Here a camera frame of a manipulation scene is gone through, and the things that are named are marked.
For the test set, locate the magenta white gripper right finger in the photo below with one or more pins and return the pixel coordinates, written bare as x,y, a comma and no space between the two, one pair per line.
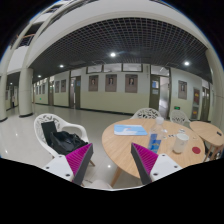
152,166

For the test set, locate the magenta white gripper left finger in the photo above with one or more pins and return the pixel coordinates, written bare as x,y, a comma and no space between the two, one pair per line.
73,166

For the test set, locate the clear plastic water bottle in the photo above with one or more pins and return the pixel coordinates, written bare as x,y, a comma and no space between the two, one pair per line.
156,135

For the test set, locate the black backpack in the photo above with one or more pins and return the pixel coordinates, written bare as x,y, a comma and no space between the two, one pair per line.
64,142

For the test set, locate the white paper cup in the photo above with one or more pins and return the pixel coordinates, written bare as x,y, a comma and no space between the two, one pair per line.
180,142

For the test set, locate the black laptop on chair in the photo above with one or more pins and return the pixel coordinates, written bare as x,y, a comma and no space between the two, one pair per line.
48,128

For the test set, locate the small red round lid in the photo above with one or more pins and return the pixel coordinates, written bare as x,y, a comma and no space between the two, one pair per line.
196,150

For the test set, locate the blue white booklet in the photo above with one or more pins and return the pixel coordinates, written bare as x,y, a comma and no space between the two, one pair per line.
129,130

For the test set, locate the white plastic chair behind table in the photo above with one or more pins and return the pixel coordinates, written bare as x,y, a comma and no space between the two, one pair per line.
146,113

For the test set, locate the white plastic chair left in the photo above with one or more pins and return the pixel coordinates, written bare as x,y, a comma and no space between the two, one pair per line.
60,125

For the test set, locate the white plastic chair right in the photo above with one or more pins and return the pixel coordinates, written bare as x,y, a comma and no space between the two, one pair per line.
179,117

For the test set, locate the dark double door left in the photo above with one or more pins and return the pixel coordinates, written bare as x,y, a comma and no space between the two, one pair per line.
75,88

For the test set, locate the dark door right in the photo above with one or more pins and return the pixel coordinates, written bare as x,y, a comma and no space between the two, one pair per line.
154,92

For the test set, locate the framed portrait right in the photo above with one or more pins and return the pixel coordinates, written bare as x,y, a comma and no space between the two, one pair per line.
131,83

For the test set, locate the framed portrait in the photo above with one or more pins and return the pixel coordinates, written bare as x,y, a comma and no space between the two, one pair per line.
111,83
93,83
131,83

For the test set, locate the framed portrait left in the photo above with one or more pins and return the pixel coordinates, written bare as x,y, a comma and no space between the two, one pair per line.
93,83

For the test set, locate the framed portrait middle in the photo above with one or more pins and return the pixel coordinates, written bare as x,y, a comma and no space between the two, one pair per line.
111,83

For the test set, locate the white square pillar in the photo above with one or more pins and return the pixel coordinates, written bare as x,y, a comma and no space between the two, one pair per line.
25,92

